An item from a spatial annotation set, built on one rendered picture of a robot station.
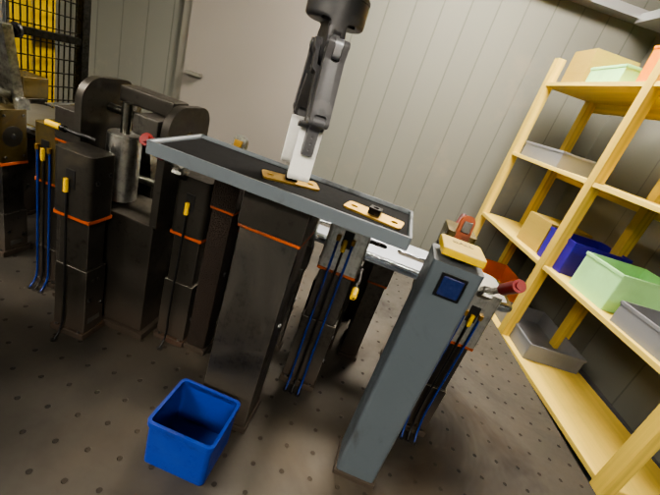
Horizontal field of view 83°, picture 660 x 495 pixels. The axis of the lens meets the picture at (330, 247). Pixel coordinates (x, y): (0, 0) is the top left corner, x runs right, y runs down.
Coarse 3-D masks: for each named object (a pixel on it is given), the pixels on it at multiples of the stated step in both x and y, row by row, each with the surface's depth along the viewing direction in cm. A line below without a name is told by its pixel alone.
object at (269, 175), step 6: (264, 174) 52; (270, 174) 54; (276, 174) 54; (282, 174) 55; (276, 180) 52; (282, 180) 53; (288, 180) 53; (294, 180) 54; (300, 186) 53; (306, 186) 54; (312, 186) 55
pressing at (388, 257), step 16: (32, 112) 98; (48, 112) 103; (32, 128) 87; (320, 240) 82; (368, 256) 81; (384, 256) 83; (400, 256) 86; (416, 256) 90; (400, 272) 81; (416, 272) 80
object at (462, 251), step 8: (440, 240) 53; (448, 240) 52; (456, 240) 53; (440, 248) 51; (448, 248) 49; (456, 248) 50; (464, 248) 51; (472, 248) 52; (480, 248) 53; (456, 256) 49; (464, 256) 49; (472, 256) 49; (480, 256) 50; (472, 264) 49; (480, 264) 49
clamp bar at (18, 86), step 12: (0, 24) 73; (12, 24) 76; (0, 36) 74; (12, 36) 75; (0, 48) 75; (12, 48) 76; (0, 60) 77; (12, 60) 77; (0, 72) 78; (12, 72) 78; (0, 84) 79; (12, 84) 79; (12, 96) 80
